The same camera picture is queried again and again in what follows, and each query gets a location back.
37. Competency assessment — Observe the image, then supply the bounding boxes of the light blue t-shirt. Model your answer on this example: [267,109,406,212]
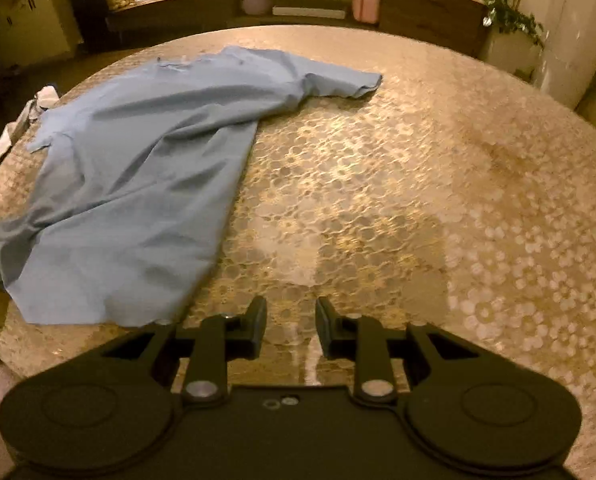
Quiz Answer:
[0,46,381,327]

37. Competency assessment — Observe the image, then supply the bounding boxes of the floral lace tablecloth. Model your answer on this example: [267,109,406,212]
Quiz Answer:
[0,26,596,479]

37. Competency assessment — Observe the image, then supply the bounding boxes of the white and blue jersey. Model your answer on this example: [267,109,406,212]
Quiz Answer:
[0,84,60,160]

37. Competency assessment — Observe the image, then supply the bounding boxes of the pink box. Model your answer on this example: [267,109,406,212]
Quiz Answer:
[351,0,381,25]

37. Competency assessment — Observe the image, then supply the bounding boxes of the potted green plant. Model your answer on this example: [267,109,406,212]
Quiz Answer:
[481,0,544,82]

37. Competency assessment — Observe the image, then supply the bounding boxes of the long wooden sideboard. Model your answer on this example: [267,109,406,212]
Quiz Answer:
[107,0,488,58]

